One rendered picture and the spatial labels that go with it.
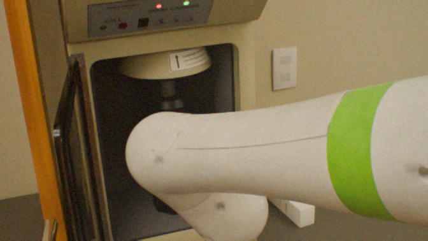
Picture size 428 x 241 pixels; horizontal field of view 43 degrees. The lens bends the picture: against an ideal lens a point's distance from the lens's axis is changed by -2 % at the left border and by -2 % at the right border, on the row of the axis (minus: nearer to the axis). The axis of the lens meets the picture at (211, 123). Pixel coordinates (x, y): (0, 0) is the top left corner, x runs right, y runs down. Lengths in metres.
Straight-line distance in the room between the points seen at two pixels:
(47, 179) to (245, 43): 0.40
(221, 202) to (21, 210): 0.76
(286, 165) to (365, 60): 1.17
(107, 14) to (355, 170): 0.50
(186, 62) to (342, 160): 0.57
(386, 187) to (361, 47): 1.22
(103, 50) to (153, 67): 0.10
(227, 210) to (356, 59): 0.98
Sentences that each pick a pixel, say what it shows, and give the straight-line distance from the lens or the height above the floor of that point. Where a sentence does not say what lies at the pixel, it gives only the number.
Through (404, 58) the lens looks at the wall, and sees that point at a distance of 1.72.
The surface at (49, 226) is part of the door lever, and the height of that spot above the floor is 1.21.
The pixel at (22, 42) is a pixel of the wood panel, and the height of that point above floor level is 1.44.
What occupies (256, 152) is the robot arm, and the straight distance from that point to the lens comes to 0.52.
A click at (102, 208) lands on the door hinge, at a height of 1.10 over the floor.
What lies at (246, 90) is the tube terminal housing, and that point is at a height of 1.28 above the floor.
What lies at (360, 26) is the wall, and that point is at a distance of 1.60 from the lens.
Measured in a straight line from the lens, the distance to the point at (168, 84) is 1.05.
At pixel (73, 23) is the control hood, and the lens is 0.83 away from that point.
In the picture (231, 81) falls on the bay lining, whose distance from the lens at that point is 1.01.
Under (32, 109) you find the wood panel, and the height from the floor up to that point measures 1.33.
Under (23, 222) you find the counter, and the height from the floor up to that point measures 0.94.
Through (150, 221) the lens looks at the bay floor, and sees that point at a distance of 1.11.
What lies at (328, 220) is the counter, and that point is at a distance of 1.24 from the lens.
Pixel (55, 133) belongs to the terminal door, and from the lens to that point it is 0.61.
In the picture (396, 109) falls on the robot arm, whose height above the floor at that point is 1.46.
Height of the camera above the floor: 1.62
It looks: 23 degrees down
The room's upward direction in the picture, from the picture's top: 3 degrees counter-clockwise
